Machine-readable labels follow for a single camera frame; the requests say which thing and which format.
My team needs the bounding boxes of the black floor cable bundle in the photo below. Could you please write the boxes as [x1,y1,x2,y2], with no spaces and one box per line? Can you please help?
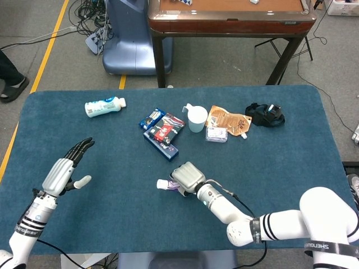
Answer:
[68,0,114,37]

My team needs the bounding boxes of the black red carton box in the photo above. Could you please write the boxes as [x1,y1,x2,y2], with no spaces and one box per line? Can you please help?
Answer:
[148,112,186,146]

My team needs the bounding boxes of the blue snack packet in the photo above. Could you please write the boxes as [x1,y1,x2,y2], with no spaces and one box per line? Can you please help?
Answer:
[139,108,167,130]

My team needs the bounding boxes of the brown mahjong table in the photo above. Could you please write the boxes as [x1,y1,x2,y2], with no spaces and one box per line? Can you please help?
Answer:
[148,0,317,89]

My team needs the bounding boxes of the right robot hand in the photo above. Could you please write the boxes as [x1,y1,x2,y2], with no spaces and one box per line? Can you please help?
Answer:
[168,161,207,197]

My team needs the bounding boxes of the grey sneaker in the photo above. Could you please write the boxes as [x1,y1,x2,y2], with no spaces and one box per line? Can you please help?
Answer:
[347,173,359,208]

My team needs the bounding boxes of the clear box purple floss picks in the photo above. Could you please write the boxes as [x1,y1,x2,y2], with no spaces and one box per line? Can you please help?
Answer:
[205,126,228,143]

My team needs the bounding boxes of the dark blue long box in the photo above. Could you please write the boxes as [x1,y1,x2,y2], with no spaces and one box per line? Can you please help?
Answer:
[142,130,180,163]

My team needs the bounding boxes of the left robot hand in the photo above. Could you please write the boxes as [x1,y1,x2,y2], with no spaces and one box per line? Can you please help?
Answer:
[42,137,95,197]

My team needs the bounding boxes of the white bottle blue label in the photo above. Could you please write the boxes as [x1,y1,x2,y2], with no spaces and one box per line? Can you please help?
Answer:
[84,96,127,118]

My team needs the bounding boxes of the person in black clothes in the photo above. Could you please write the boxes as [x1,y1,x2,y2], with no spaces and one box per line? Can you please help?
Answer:
[0,49,30,104]

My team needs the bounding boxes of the white plastic basket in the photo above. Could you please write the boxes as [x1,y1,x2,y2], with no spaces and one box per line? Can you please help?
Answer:
[326,0,359,16]

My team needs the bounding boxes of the blue felt table cover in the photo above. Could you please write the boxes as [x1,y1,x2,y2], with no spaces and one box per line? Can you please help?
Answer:
[0,85,347,256]

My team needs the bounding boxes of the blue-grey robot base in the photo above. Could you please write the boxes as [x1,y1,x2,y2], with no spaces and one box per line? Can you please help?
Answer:
[102,0,173,76]

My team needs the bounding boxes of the black strap camera mount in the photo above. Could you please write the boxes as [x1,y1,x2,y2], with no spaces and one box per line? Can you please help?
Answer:
[245,103,286,128]

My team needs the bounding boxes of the grey power strip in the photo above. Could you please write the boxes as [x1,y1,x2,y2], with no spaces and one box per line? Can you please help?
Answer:
[85,27,109,55]

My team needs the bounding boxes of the white plastic mug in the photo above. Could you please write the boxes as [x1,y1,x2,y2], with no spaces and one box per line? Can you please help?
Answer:
[182,103,209,133]

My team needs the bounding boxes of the orange spouted pouch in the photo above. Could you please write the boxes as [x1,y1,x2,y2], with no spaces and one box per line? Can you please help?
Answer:
[205,105,252,140]

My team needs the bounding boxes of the grey robot torso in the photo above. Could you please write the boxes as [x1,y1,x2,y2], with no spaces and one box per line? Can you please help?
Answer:
[117,251,239,269]

